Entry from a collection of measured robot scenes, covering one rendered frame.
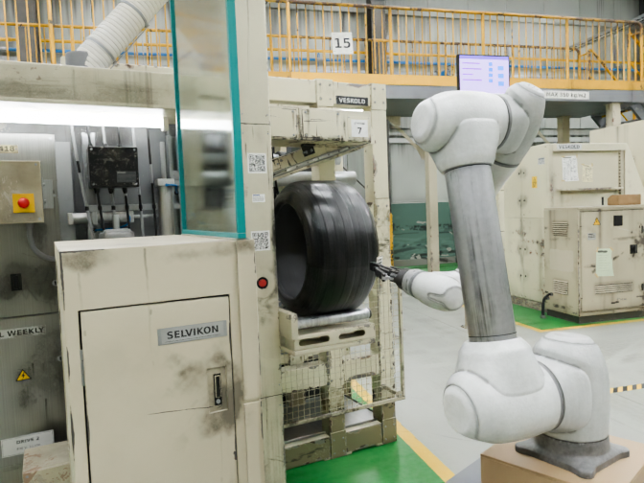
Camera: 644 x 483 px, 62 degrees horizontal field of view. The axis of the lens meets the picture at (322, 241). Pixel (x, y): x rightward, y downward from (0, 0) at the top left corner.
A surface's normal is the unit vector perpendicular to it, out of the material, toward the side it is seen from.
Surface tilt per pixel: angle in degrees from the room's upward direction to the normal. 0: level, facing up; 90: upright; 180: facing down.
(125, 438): 90
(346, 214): 60
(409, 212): 90
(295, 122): 90
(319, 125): 90
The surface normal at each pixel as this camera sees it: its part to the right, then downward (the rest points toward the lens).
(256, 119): 0.46, 0.04
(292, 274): 0.38, -0.47
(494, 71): 0.25, 0.04
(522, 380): 0.33, -0.21
